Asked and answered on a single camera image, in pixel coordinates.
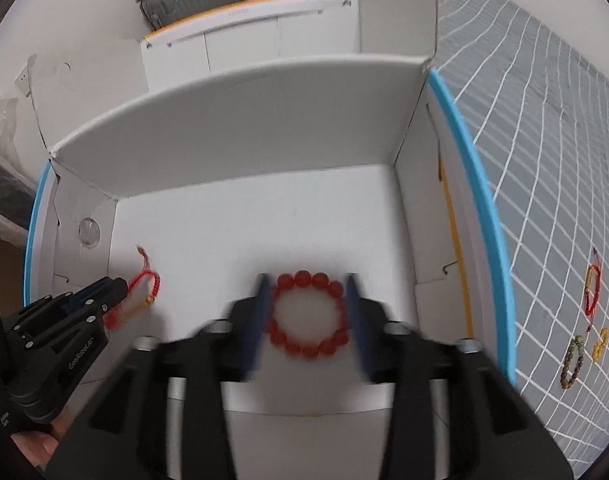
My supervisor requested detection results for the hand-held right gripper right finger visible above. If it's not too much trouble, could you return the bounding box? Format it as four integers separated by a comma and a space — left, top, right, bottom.
345, 274, 572, 480

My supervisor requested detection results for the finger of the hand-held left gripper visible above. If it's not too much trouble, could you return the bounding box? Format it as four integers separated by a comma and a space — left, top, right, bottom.
13, 278, 131, 349
23, 277, 113, 322

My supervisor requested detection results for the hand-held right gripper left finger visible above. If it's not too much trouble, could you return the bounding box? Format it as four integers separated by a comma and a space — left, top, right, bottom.
49, 274, 275, 480

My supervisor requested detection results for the plain red string bracelet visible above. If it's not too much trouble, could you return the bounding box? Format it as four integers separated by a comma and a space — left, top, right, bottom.
104, 245, 160, 331

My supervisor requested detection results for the red bead bracelet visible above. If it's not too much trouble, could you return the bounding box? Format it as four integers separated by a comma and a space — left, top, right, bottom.
264, 270, 352, 358

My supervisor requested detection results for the white cardboard box blue outside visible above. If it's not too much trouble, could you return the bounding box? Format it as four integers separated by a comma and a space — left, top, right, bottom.
14, 0, 516, 418

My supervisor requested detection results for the green brown bead bracelet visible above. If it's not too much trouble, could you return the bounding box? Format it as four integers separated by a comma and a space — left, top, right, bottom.
559, 335, 587, 391

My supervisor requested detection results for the red string bracelet gold charm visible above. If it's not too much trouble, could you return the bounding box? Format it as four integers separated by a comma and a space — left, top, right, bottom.
583, 247, 604, 333

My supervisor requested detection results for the yellow bracelet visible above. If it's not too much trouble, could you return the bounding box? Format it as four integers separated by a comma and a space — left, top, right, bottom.
591, 327, 609, 362

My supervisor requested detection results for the person's left hand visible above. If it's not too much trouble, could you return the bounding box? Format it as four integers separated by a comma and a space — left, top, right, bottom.
12, 421, 74, 477

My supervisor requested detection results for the grey checked bed sheet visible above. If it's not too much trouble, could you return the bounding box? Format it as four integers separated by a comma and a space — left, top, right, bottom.
284, 0, 609, 466

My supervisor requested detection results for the white box with orange flap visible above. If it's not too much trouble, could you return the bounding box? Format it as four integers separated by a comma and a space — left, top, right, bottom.
140, 0, 361, 93

